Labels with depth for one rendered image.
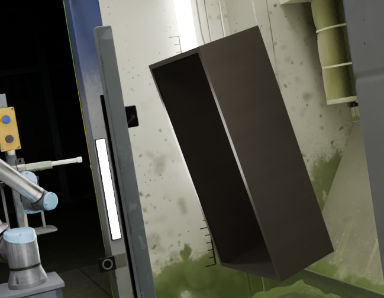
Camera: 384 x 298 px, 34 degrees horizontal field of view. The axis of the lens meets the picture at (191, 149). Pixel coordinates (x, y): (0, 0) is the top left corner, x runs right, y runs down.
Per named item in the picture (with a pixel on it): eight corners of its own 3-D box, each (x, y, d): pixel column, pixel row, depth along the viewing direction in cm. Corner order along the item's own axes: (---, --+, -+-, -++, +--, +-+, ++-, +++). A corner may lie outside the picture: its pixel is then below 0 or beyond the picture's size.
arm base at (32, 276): (10, 292, 299) (6, 272, 298) (6, 285, 316) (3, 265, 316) (50, 282, 305) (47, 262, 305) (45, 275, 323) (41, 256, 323)
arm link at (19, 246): (19, 269, 300) (13, 232, 299) (0, 267, 311) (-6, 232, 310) (47, 260, 311) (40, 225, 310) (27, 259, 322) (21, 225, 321)
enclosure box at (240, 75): (268, 239, 377) (200, 47, 361) (334, 250, 323) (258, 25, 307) (220, 265, 362) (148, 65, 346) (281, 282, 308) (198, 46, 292)
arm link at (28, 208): (32, 214, 328) (28, 191, 327) (20, 214, 336) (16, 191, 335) (48, 210, 335) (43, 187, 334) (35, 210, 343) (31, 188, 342)
